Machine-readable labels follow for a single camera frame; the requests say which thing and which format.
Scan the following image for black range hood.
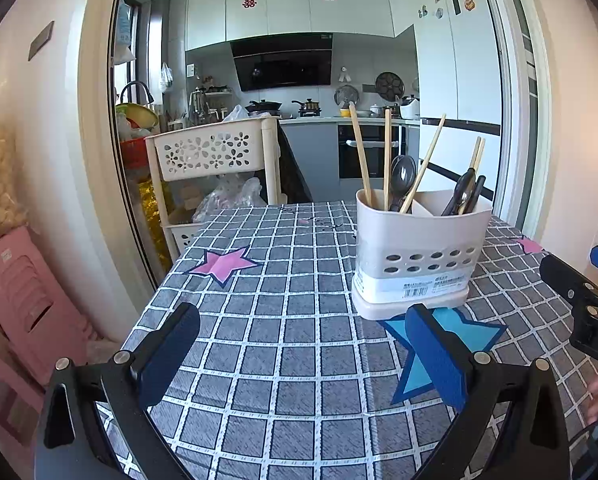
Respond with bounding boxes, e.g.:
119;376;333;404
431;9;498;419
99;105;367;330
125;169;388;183
229;32;333;91

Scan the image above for dark metal spoon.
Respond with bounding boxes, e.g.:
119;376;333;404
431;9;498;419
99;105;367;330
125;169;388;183
442;167;476;216

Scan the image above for white plastic utensil holder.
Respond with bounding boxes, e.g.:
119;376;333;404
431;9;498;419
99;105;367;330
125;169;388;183
351;190;492;321

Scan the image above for wooden chopstick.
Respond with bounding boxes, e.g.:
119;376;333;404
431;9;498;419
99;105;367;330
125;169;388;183
469;136;482;168
383;107;392;211
458;138;485;214
349;103;375;208
399;114;447;214

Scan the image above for black built-in oven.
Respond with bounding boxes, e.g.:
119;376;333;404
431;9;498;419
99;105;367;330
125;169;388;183
337;122;407;180

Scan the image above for white refrigerator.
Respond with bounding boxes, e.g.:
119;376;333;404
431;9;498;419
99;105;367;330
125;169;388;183
389;0;502;200

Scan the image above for grey checked tablecloth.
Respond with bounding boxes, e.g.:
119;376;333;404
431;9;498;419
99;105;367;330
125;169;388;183
91;200;598;480

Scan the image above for beige plastic storage rack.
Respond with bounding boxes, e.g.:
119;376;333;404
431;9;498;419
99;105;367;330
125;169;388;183
145;116;287;260

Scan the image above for white upper cabinets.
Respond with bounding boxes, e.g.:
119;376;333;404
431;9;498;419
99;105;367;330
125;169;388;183
184;0;395;50

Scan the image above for black wok on stove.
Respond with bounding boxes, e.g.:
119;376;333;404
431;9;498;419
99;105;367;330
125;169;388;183
245;100;282;115

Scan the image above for black handled spoon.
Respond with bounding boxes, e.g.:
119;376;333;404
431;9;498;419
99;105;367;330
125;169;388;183
463;174;486;214

